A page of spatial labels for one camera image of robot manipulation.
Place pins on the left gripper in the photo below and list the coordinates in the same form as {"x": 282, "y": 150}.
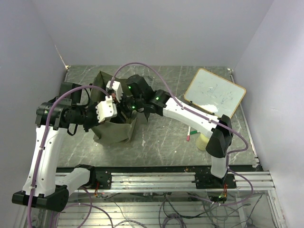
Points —
{"x": 95, "y": 122}

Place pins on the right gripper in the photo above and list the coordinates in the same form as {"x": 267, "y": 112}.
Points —
{"x": 121, "y": 107}

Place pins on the olive canvas bag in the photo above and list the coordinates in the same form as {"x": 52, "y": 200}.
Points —
{"x": 110, "y": 132}

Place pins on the yellow pump bottle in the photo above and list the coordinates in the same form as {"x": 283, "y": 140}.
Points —
{"x": 201, "y": 142}

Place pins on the clear tube with dark label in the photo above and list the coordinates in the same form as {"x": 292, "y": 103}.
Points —
{"x": 150, "y": 80}

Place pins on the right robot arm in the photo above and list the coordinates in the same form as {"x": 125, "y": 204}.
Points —
{"x": 217, "y": 131}

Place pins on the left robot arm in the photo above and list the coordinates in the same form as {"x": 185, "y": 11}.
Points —
{"x": 43, "y": 189}

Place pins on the pink marker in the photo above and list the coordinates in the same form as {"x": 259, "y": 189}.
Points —
{"x": 188, "y": 134}

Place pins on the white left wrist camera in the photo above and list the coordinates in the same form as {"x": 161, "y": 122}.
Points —
{"x": 106, "y": 109}

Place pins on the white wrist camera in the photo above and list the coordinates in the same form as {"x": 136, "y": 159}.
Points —
{"x": 116, "y": 89}
{"x": 106, "y": 109}

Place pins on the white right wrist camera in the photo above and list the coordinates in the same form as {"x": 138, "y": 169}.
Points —
{"x": 116, "y": 89}

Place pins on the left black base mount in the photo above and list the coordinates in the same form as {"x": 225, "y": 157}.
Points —
{"x": 98, "y": 177}

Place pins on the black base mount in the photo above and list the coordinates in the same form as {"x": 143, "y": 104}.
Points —
{"x": 208, "y": 181}
{"x": 98, "y": 177}

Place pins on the small whiteboard yellow frame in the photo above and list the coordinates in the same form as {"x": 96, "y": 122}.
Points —
{"x": 214, "y": 94}

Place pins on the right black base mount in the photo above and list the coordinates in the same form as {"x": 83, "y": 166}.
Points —
{"x": 208, "y": 181}

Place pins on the aluminium rail frame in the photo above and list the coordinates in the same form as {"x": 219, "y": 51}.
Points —
{"x": 181, "y": 181}

